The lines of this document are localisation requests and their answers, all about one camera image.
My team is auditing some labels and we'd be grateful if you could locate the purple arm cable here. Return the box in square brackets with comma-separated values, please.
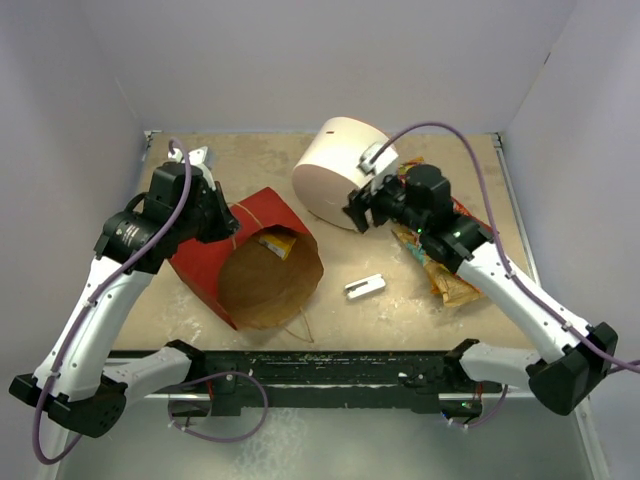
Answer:
[33, 137, 192, 466]
[369, 120, 640, 374]

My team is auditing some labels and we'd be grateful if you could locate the red paper bag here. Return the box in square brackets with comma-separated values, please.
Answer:
[170, 187, 324, 330]

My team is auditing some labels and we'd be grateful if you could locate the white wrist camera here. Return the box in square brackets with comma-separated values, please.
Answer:
[357, 142, 398, 194]
[167, 146, 215, 189]

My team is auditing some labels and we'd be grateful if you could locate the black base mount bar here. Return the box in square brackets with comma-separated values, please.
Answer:
[161, 350, 502, 417]

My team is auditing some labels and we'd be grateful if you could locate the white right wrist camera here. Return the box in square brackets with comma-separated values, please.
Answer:
[357, 142, 398, 194]

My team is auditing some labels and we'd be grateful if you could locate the tan snack bag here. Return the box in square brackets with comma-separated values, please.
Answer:
[392, 225, 484, 307]

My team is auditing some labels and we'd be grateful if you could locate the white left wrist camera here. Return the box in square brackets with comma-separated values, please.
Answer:
[167, 146, 215, 189]

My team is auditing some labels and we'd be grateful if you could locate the white cylindrical bin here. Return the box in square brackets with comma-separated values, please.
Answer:
[292, 117, 388, 231]

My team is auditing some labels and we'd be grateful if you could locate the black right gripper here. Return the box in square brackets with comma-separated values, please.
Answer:
[342, 168, 428, 235]

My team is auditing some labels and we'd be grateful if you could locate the teal white snack packet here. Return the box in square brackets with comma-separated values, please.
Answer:
[400, 233, 429, 267]

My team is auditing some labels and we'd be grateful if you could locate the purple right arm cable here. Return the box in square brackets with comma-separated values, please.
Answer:
[369, 120, 640, 374]

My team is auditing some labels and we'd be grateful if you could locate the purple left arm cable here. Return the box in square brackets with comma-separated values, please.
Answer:
[33, 137, 192, 466]

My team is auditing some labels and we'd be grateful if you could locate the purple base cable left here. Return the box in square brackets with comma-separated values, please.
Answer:
[167, 370, 271, 444]

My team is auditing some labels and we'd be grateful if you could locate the skittles candy packet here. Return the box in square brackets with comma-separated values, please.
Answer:
[397, 157, 425, 177]

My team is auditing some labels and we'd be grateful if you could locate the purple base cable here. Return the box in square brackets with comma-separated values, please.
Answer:
[167, 370, 271, 444]
[444, 384, 510, 430]

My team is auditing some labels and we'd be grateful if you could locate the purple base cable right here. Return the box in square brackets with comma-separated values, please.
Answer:
[444, 384, 510, 430]

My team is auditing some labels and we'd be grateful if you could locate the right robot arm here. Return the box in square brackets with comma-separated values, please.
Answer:
[343, 164, 618, 416]

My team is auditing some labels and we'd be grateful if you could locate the small white stapler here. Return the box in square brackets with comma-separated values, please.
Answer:
[344, 274, 386, 301]

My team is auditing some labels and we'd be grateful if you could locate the yellow small snack packet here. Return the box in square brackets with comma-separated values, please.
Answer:
[258, 229, 297, 261]

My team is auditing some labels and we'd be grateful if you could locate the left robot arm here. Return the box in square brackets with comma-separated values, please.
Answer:
[9, 162, 239, 438]

